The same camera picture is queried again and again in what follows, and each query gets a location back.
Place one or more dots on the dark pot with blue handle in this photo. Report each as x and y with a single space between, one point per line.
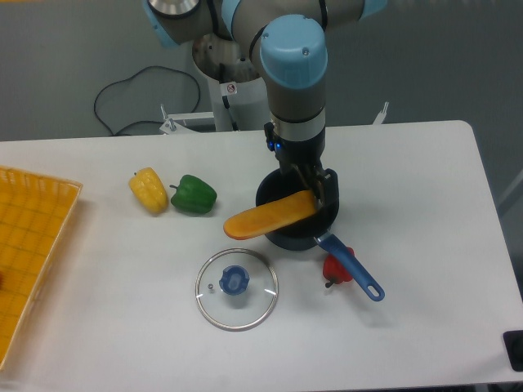
313 231

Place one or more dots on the glass lid with blue knob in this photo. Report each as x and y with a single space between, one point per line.
236 289

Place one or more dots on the black corner device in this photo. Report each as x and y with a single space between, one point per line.
513 341

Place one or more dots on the yellow bell pepper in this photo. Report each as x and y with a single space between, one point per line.
148 189

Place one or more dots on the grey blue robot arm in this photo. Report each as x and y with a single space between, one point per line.
285 43

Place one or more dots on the green bell pepper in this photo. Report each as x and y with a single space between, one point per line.
193 195

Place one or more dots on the orange bread loaf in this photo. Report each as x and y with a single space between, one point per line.
271 216

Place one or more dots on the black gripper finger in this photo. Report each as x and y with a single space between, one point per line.
326 186
307 176

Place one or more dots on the red bell pepper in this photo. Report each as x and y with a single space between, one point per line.
334 272

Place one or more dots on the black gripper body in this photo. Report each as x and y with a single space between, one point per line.
291 154

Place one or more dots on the yellow woven basket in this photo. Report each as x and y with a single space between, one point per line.
35 210

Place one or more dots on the white table bracket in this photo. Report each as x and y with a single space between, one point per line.
382 114

